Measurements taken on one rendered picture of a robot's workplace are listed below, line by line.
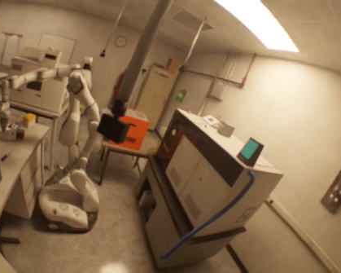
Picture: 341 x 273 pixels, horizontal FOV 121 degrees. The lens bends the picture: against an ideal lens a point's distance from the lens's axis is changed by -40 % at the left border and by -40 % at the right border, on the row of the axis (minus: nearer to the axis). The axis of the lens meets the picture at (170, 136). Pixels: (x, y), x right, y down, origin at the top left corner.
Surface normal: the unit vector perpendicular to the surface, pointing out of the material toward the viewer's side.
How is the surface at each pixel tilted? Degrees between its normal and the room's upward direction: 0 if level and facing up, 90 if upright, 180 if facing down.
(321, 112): 90
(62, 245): 0
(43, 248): 0
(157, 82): 90
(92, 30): 90
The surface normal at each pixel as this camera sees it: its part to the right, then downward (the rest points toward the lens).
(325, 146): -0.86, -0.23
